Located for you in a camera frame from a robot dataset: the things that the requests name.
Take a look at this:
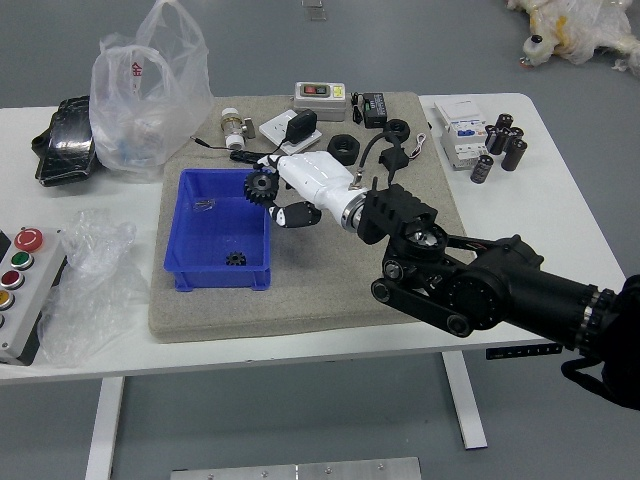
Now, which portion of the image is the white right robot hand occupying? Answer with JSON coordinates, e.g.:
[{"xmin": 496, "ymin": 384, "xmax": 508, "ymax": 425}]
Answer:
[{"xmin": 252, "ymin": 151, "xmax": 362, "ymax": 230}]

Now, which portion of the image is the big black gear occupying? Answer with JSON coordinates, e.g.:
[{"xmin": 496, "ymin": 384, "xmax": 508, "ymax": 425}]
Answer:
[{"xmin": 242, "ymin": 171, "xmax": 278, "ymax": 208}]

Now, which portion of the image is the big black hex nut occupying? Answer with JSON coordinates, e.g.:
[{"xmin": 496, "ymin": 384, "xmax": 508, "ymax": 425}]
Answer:
[{"xmin": 327, "ymin": 133, "xmax": 360, "ymax": 164}]

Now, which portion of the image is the small black nut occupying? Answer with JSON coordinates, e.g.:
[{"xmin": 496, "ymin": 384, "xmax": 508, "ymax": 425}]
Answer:
[{"xmin": 386, "ymin": 118, "xmax": 412, "ymax": 142}]

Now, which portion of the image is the blue plastic box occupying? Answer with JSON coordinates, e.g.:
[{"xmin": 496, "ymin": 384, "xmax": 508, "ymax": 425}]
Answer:
[{"xmin": 163, "ymin": 168, "xmax": 274, "ymax": 293}]

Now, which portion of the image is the grey push-button control box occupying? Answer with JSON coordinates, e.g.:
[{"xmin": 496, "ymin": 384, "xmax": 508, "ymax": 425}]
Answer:
[{"xmin": 0, "ymin": 227, "xmax": 69, "ymax": 367}]

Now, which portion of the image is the brass valve with white ends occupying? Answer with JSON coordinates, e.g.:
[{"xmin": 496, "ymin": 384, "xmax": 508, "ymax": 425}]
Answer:
[{"xmin": 218, "ymin": 107, "xmax": 257, "ymax": 151}]

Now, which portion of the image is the grey-brown foam mat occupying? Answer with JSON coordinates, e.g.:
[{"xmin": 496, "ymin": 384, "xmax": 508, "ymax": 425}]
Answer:
[{"xmin": 148, "ymin": 92, "xmax": 469, "ymax": 344}]

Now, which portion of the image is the white circuit breaker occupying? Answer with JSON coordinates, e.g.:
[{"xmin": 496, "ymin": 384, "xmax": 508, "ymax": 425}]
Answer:
[{"xmin": 432, "ymin": 98, "xmax": 494, "ymax": 172}]

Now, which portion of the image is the clear plastic bag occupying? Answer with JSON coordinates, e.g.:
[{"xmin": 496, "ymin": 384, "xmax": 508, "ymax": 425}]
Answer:
[{"xmin": 88, "ymin": 0, "xmax": 217, "ymax": 184}]

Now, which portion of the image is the crumpled clear bubble wrap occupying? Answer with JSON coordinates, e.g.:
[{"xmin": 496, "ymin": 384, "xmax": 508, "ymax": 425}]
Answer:
[{"xmin": 37, "ymin": 208, "xmax": 151, "ymax": 369}]

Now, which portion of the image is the black plastic tray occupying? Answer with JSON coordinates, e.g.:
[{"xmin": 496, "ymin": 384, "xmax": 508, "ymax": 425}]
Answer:
[{"xmin": 31, "ymin": 95, "xmax": 104, "ymax": 189}]

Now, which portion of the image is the white table leg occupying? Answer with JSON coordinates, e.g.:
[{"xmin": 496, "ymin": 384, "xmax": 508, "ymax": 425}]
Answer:
[
  {"xmin": 440, "ymin": 349, "xmax": 489, "ymax": 450},
  {"xmin": 83, "ymin": 376, "xmax": 126, "ymax": 480}
]

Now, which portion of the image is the black desk control panel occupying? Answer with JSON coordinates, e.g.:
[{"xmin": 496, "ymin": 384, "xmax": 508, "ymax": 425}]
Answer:
[{"xmin": 485, "ymin": 341, "xmax": 564, "ymax": 361}]

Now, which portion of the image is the plush toy in plastic wrap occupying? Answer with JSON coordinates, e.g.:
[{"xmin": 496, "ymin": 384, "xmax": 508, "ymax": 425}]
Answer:
[{"xmin": 503, "ymin": 0, "xmax": 640, "ymax": 77}]

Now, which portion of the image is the grey switch box red green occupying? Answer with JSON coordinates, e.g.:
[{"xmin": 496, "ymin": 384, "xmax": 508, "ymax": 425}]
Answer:
[{"xmin": 292, "ymin": 81, "xmax": 349, "ymax": 123}]

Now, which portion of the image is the black power module with cable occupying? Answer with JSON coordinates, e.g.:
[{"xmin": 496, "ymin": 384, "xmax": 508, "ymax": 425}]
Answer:
[{"xmin": 349, "ymin": 91, "xmax": 392, "ymax": 130}]

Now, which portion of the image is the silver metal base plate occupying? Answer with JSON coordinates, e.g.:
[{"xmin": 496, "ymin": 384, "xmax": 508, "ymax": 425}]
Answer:
[{"xmin": 169, "ymin": 456, "xmax": 423, "ymax": 480}]

